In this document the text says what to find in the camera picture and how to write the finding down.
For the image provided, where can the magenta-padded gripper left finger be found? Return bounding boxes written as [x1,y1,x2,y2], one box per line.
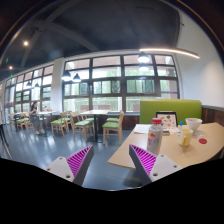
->
[44,144,95,187]

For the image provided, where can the red-capped clear drink bottle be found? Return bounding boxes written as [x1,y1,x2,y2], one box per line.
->
[146,117,164,156]

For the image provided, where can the pale yellow mug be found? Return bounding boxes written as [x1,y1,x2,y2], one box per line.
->
[178,128,194,148]

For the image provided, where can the curved linear ceiling light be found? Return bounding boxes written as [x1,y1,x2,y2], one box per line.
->
[138,47,201,60]

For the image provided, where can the black-framed sticker-covered tablet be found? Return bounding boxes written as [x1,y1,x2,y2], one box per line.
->
[155,111,179,130]

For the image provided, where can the white paper sheet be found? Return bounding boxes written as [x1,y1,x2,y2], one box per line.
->
[133,123,153,135]

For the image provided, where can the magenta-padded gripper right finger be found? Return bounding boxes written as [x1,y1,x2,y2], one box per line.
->
[128,143,184,187]

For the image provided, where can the black pendant lamps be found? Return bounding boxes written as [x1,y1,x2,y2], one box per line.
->
[24,51,152,90]

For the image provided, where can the person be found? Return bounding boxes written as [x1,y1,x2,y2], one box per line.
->
[29,100,46,136]

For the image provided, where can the white printed sticker sheet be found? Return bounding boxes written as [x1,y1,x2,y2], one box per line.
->
[162,127,180,134]

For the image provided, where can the green upholstered bench backrest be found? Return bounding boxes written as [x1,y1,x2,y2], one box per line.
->
[139,98,203,125]

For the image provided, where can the white bowl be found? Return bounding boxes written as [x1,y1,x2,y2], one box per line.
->
[185,117,203,133]

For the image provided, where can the wooden chairs with green seats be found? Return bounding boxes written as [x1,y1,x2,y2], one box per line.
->
[8,110,125,146]

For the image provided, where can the light wooden dining table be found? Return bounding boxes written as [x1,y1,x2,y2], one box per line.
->
[80,109,111,144]
[36,110,61,138]

